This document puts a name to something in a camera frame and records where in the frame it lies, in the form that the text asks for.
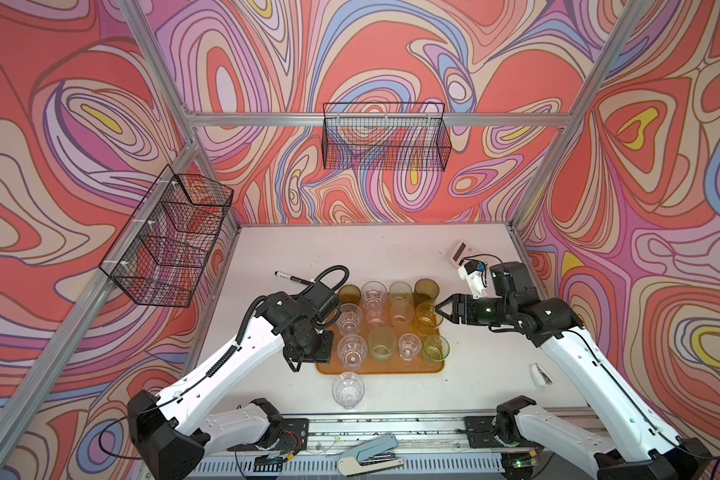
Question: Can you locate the orange brown plastic tray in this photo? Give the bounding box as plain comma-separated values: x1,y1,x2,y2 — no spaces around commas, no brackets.
317,300,445,376

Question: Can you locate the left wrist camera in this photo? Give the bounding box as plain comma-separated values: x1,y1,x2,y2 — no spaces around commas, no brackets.
302,264,350,331

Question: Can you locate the black wire basket left wall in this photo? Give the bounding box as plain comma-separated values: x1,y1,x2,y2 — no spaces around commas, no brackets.
99,166,234,308

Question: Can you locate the pink textured glass front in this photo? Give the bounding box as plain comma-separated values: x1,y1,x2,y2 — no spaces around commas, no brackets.
389,299,415,330

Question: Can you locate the yellow faceted glass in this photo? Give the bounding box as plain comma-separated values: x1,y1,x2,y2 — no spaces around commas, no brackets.
413,301,443,338

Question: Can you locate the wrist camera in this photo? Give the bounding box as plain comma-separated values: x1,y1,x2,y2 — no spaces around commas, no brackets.
302,264,350,331
455,254,532,301

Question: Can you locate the pink ribbed glass top row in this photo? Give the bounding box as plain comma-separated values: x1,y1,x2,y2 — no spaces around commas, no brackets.
365,306,389,329

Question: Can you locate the bright green faceted glass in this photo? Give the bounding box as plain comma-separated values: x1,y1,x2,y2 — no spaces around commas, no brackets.
421,334,450,366

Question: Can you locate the pale green glass front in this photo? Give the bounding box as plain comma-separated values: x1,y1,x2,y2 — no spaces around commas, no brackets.
367,327,398,363

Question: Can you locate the olive brown textured glass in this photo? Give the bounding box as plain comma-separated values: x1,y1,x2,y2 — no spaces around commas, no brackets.
413,278,440,306

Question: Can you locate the pink calculator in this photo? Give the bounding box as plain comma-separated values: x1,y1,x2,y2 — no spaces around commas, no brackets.
446,240,476,268

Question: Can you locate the black wire basket wall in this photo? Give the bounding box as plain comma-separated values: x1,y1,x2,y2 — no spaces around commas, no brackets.
321,100,452,172
99,166,234,308

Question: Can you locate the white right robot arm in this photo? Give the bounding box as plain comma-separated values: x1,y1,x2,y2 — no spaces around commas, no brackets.
435,294,718,479

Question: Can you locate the black wire basket back wall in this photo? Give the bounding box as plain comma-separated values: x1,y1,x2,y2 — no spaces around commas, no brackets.
321,100,452,172

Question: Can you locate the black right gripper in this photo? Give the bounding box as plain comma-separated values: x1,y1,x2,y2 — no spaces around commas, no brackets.
434,294,515,325

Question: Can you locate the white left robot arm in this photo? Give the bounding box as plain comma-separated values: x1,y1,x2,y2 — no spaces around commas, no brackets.
127,289,340,479

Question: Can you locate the olive glass front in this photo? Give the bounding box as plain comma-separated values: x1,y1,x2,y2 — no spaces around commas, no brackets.
337,284,361,305

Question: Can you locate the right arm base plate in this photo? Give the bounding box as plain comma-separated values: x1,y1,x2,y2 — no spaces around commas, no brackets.
461,415,544,451

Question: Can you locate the pale green textured glass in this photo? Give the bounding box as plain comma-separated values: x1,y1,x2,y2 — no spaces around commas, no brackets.
388,281,413,304

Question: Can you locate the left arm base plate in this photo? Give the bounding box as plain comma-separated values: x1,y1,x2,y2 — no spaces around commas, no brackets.
228,417,309,471

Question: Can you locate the black and white marker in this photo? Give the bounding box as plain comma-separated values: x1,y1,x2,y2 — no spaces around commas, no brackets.
274,271,313,286

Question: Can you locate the blue grey stapler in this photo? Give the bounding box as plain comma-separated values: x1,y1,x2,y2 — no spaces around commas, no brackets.
337,434,404,477

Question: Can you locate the small clear glass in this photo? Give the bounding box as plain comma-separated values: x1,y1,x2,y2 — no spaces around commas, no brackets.
398,333,422,362

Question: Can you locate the clear faceted glass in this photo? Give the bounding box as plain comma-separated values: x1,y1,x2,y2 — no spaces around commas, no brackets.
361,281,388,313

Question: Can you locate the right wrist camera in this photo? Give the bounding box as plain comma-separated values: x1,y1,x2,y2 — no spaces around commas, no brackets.
455,254,532,301

